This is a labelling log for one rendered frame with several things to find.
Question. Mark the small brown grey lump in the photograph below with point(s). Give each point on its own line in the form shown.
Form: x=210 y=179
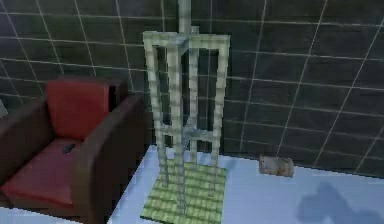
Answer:
x=276 y=165

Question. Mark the brown armchair with red cushions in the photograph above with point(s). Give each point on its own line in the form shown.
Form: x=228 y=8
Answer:
x=76 y=110

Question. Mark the small dark remote control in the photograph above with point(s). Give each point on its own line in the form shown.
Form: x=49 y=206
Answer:
x=69 y=148

